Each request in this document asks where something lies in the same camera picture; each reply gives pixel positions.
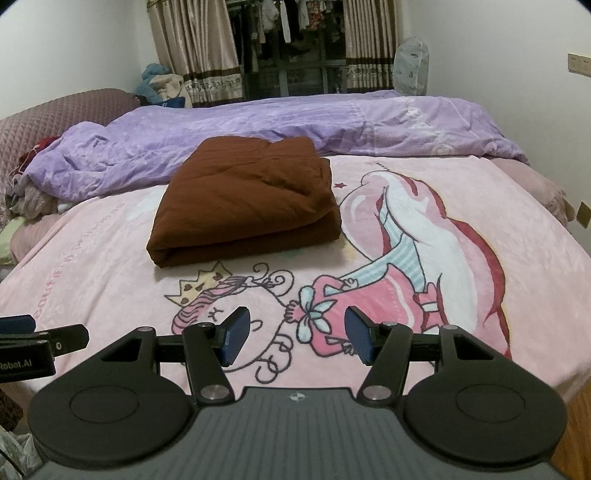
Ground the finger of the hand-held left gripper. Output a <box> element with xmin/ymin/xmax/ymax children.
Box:
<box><xmin>0</xmin><ymin>324</ymin><xmax>89</xmax><ymax>357</ymax></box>
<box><xmin>0</xmin><ymin>315</ymin><xmax>36</xmax><ymax>334</ymax></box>

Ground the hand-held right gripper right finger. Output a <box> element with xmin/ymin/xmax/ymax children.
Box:
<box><xmin>345</xmin><ymin>306</ymin><xmax>502</xmax><ymax>406</ymax></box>

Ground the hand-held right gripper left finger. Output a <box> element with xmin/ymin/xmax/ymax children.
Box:
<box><xmin>95</xmin><ymin>307</ymin><xmax>252</xmax><ymax>406</ymax></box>

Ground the brown padded jacket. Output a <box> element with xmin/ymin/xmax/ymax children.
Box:
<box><xmin>147</xmin><ymin>136</ymin><xmax>341</xmax><ymax>269</ymax></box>

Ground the pile of mixed clothes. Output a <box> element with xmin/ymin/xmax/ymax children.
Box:
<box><xmin>4</xmin><ymin>136</ymin><xmax>70</xmax><ymax>222</ymax></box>

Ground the row of hanging clothes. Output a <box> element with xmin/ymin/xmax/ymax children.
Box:
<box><xmin>252</xmin><ymin>0</ymin><xmax>345</xmax><ymax>45</ymax></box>

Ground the pink printed blanket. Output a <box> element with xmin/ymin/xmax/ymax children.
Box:
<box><xmin>0</xmin><ymin>154</ymin><xmax>583</xmax><ymax>407</ymax></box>

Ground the purple duvet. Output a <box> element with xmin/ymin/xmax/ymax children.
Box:
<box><xmin>28</xmin><ymin>90</ymin><xmax>530</xmax><ymax>202</ymax></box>

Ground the mauve quilted headboard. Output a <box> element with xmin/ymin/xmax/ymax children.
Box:
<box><xmin>0</xmin><ymin>89</ymin><xmax>140</xmax><ymax>195</ymax></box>

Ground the pink bed sheet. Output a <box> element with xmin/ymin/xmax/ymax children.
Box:
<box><xmin>489</xmin><ymin>157</ymin><xmax>578</xmax><ymax>230</ymax></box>

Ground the pile of blue and cream plush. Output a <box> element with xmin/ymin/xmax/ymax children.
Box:
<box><xmin>135</xmin><ymin>63</ymin><xmax>186</xmax><ymax>110</ymax></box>

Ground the dark glass balcony door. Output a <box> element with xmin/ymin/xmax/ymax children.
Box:
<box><xmin>226</xmin><ymin>0</ymin><xmax>348</xmax><ymax>100</ymax></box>

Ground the fan with white patterned cover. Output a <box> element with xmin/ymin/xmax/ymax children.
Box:
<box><xmin>394</xmin><ymin>37</ymin><xmax>431</xmax><ymax>97</ymax></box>

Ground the beige patterned curtain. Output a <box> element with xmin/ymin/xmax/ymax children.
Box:
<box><xmin>342</xmin><ymin>0</ymin><xmax>398</xmax><ymax>93</ymax></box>
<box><xmin>147</xmin><ymin>0</ymin><xmax>245</xmax><ymax>108</ymax></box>

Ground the beige wall socket panel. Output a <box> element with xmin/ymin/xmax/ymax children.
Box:
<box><xmin>567</xmin><ymin>52</ymin><xmax>591</xmax><ymax>77</ymax></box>

